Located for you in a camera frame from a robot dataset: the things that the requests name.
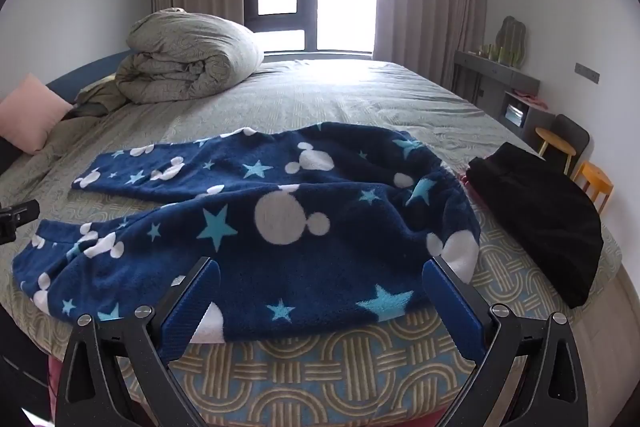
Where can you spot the pink pillow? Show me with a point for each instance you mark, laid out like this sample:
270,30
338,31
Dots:
30,112

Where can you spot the folded grey-beige duvet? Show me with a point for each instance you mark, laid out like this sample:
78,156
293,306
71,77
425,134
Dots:
190,52

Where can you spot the wavy green mirror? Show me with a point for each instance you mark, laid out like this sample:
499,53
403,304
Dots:
513,39

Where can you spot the olive crumpled cloth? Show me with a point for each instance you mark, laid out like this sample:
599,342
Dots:
97,99

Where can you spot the bed with patterned sheet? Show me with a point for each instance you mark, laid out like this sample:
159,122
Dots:
350,107

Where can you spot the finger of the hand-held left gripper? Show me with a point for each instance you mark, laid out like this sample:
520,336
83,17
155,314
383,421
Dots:
20,214

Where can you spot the grey dresser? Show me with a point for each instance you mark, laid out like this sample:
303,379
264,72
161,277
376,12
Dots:
500,77

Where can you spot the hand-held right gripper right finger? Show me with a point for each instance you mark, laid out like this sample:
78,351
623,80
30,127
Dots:
450,304

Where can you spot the folded black garment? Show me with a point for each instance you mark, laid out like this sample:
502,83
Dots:
540,212

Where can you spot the pink cloth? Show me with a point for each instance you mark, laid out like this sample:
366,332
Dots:
532,101

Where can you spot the light wooden stool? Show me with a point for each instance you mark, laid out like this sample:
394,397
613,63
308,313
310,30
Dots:
552,138

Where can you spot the blue headboard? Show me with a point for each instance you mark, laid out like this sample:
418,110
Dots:
80,77

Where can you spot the dark grey chair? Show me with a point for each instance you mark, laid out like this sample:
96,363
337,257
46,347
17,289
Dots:
575,132

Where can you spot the orange wooden stool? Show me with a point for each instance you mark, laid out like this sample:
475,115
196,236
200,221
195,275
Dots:
592,179

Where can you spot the blue star print fleece pants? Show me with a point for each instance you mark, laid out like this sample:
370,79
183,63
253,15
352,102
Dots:
300,257

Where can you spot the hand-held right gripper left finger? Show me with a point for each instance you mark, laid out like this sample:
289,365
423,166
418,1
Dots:
192,304

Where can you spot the wall switch panel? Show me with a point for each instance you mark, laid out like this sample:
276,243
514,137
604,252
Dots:
587,73

